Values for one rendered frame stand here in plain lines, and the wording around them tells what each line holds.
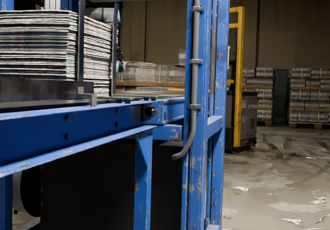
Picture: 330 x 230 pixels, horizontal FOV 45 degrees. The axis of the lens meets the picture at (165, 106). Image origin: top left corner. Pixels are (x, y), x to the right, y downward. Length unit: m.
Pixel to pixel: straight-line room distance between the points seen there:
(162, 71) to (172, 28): 6.83
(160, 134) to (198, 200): 0.28
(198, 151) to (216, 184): 0.66
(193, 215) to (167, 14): 9.88
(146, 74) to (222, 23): 1.91
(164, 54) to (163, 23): 0.83
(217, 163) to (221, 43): 0.62
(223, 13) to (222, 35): 0.11
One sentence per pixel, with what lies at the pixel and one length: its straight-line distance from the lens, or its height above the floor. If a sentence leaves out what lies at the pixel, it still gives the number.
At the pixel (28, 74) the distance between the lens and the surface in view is 1.26.
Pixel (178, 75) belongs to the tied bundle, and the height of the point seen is 0.95.
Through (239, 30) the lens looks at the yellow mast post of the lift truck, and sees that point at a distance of 5.18.
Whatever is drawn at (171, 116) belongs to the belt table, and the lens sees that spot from 1.63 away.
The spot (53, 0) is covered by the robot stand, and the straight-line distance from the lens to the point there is 3.50.
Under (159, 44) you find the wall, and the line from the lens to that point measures 11.18.
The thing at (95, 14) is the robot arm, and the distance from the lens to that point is 3.37.
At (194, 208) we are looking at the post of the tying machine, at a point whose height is 0.39.
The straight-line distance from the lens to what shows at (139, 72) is 3.82.
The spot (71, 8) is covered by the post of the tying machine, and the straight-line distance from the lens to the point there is 2.38.
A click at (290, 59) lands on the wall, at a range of 10.72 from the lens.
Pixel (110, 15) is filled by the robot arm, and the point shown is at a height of 1.40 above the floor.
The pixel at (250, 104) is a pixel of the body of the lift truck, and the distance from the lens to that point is 5.51.
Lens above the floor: 0.85
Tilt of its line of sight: 3 degrees down
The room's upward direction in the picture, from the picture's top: 2 degrees clockwise
